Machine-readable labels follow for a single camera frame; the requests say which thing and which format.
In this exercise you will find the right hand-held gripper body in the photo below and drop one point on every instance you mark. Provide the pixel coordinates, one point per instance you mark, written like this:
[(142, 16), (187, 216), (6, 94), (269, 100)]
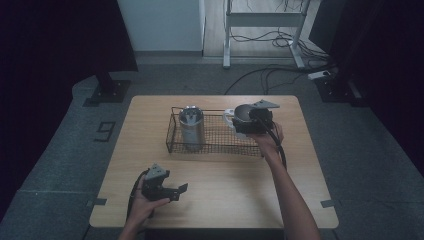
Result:
[(261, 121)]

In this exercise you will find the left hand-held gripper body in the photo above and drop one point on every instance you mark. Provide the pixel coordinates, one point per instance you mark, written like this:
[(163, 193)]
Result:
[(153, 186)]

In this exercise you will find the white cup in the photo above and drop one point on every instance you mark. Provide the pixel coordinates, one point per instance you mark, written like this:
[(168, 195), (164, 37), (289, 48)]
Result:
[(230, 124)]

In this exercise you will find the silver metal canister white label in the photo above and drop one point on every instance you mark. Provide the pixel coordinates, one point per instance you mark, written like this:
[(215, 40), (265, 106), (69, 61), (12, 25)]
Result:
[(191, 131)]

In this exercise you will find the person's right hand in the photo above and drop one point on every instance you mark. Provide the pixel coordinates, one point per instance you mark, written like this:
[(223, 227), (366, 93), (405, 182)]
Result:
[(268, 141)]

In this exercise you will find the person's left hand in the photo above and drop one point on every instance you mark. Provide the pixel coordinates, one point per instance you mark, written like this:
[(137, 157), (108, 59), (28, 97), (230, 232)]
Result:
[(141, 208)]

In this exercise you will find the grey tape strip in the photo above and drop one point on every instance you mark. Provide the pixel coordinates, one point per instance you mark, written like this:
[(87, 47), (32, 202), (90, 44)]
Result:
[(99, 201), (327, 203)]

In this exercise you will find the white power strip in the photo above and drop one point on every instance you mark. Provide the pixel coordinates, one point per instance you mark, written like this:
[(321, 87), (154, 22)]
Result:
[(318, 75)]

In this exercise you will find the black stand base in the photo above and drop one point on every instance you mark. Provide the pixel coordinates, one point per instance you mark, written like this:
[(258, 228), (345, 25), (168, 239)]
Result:
[(111, 91), (335, 90)]

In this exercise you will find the white cabinet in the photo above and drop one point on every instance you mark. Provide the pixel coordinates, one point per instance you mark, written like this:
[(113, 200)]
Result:
[(160, 25)]

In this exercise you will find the dark curtain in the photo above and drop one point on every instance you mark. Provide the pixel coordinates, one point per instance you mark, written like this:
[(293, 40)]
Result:
[(383, 50), (50, 50)]

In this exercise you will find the white metal desk frame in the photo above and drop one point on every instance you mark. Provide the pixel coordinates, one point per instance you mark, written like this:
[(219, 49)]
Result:
[(263, 19)]

